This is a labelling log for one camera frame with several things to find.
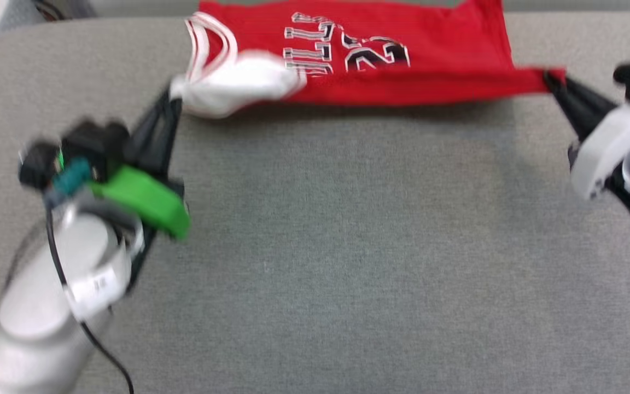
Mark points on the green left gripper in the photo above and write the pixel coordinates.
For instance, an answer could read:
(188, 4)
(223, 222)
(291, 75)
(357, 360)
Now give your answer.
(145, 200)

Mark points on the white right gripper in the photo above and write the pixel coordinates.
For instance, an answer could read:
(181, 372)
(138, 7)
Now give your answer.
(605, 148)

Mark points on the red and white basketball jersey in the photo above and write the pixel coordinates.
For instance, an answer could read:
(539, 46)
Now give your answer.
(430, 65)

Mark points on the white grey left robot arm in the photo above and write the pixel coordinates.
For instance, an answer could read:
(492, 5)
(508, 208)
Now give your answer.
(36, 317)

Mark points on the black left gripper motor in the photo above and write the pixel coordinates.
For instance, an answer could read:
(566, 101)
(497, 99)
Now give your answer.
(36, 164)

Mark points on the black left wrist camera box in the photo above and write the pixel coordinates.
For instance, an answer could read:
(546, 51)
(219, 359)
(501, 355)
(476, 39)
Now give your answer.
(96, 145)

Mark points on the teal left camera connector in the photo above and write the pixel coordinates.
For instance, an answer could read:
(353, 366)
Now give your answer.
(71, 178)

